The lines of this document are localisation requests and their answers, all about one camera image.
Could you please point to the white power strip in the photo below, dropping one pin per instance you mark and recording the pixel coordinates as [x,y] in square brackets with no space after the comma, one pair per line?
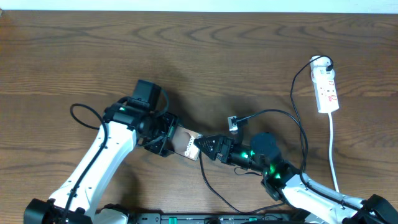
[326,96]

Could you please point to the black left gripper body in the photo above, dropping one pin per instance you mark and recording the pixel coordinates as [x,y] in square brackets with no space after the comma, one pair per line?
[162,129]

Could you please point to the white USB charger adapter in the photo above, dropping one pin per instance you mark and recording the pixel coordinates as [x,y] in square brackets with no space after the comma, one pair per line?
[321,68]

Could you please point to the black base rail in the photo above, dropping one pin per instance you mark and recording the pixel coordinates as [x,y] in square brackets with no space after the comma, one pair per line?
[214,218]

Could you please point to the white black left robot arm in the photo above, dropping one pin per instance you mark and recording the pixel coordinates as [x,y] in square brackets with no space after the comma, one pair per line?
[131,121]

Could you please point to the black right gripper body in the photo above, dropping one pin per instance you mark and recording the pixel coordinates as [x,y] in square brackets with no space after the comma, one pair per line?
[229,143]

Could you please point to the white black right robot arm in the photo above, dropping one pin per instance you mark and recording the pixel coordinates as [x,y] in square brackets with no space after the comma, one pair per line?
[284,182]

